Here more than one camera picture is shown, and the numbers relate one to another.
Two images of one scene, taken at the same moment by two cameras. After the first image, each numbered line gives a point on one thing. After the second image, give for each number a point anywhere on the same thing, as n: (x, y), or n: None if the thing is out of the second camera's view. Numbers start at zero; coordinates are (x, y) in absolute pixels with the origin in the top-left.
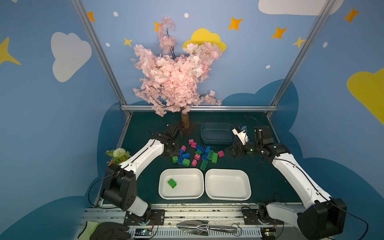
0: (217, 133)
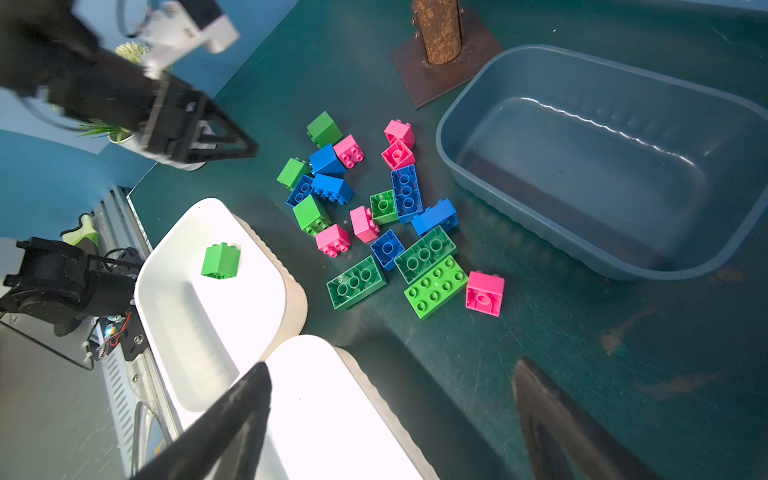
0: (639, 174)
